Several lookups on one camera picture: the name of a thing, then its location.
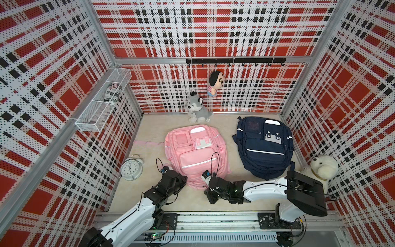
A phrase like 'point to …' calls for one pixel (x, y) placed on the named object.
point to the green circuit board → (153, 236)
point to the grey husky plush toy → (197, 111)
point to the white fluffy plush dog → (322, 169)
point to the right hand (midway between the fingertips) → (208, 192)
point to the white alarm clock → (132, 168)
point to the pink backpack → (193, 148)
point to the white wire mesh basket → (94, 117)
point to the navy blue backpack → (266, 146)
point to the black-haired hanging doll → (215, 82)
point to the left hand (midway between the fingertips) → (189, 176)
